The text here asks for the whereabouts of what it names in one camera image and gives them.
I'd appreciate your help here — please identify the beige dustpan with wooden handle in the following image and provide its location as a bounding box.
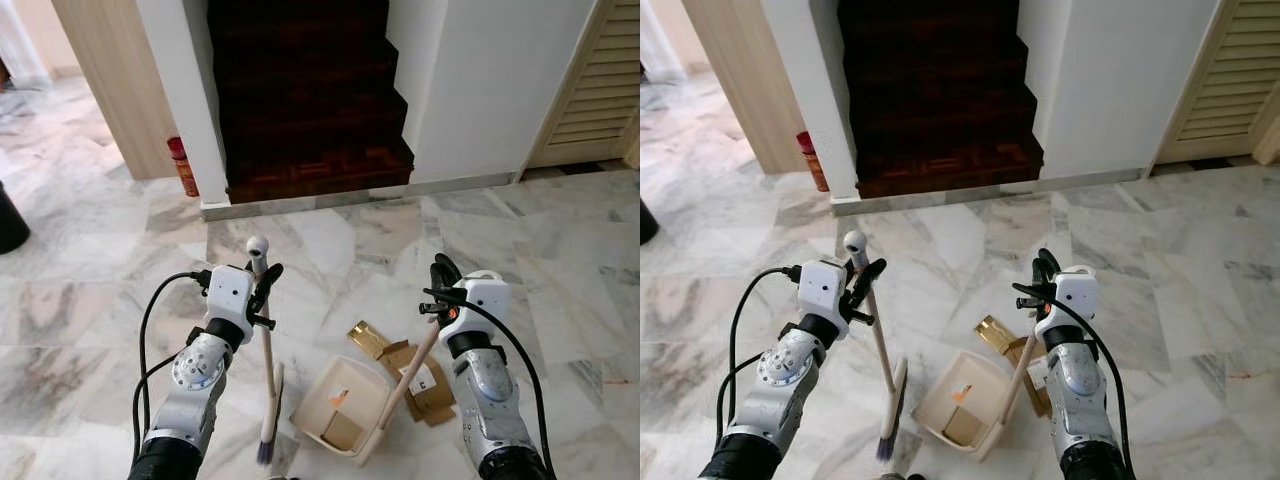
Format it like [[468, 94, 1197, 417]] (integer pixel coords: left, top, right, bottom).
[[915, 320, 1041, 463], [290, 318, 446, 468]]

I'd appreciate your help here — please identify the gold foil box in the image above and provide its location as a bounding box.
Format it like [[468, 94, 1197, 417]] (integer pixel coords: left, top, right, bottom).
[[346, 320, 393, 361], [975, 315, 1016, 356]]

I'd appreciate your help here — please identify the flattened brown cardboard box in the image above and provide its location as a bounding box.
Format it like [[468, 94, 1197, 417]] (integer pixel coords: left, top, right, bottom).
[[1005, 335, 1051, 418], [378, 340, 458, 428]]

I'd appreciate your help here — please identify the red cylindrical canister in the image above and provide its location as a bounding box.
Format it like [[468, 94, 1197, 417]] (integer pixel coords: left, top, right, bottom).
[[796, 131, 829, 193], [166, 137, 200, 198]]

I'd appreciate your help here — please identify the small brown cardboard piece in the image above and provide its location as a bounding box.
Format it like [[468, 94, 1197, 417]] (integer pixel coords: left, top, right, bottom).
[[322, 412, 366, 451], [945, 408, 986, 448]]

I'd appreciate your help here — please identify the dark wooden staircase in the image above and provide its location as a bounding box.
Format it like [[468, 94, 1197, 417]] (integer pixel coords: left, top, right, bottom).
[[207, 0, 416, 204], [838, 0, 1046, 199]]

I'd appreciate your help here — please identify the light wooden cabinet panel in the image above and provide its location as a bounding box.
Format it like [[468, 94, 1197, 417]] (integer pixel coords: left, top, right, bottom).
[[683, 0, 809, 176], [52, 0, 181, 181]]

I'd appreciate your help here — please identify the cream louvred door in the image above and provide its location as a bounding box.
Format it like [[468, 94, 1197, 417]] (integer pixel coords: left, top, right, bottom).
[[1155, 0, 1280, 166], [527, 0, 641, 169]]

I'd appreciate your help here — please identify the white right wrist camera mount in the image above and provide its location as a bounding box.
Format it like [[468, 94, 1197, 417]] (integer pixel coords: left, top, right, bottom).
[[1055, 265, 1099, 329], [455, 270, 513, 336]]

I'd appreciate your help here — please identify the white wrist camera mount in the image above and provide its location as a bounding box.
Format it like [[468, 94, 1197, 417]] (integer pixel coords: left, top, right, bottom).
[[205, 265, 256, 326], [800, 260, 851, 319], [455, 270, 513, 336], [1055, 265, 1099, 329]]

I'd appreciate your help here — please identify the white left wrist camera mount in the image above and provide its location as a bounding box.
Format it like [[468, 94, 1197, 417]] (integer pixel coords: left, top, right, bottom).
[[800, 260, 851, 319], [205, 265, 256, 326]]

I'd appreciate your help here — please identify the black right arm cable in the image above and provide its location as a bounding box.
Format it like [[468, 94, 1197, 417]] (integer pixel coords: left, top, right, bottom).
[[470, 295, 556, 471], [1060, 295, 1131, 471]]

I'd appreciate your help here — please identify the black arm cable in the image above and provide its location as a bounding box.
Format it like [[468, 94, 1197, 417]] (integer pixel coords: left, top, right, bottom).
[[133, 270, 213, 466], [715, 265, 806, 451], [470, 295, 556, 471], [1060, 295, 1131, 471]]

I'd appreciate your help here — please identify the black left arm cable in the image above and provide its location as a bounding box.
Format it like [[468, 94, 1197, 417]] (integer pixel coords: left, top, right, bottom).
[[133, 270, 213, 466], [715, 265, 806, 451]]

